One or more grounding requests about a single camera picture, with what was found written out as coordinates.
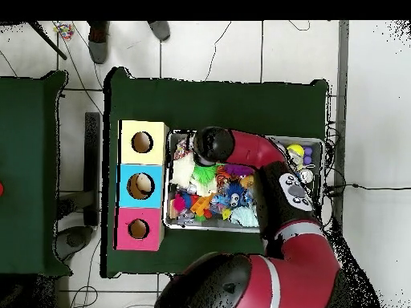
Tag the green spiky ball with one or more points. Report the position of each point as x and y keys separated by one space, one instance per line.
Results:
x=204 y=174

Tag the cream muslin cloth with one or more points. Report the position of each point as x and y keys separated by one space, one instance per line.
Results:
x=183 y=172

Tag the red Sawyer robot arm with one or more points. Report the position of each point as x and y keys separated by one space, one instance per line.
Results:
x=289 y=269

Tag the shallow clear mesh bin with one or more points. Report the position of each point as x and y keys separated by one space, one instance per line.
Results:
x=192 y=224

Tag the wooden box with three holes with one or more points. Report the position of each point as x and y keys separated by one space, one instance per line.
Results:
x=142 y=170

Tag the purple spiky ball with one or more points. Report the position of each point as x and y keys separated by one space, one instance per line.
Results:
x=239 y=170

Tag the orange plastic toy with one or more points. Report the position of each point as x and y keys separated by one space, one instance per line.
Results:
x=201 y=205

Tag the small blue fuzzy toy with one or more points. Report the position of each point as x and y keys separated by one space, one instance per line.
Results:
x=235 y=196

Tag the mint green cloth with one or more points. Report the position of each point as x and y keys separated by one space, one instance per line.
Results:
x=244 y=216

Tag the smooth yellow ball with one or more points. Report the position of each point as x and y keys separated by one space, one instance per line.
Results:
x=295 y=153

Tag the black power adapter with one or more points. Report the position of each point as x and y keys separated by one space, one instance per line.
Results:
x=334 y=190

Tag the side table with green cloth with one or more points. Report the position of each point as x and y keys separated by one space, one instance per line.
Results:
x=29 y=173

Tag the small colourful object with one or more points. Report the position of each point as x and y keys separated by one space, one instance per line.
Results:
x=63 y=30

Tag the black rod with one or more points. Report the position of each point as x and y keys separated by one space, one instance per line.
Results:
x=46 y=40

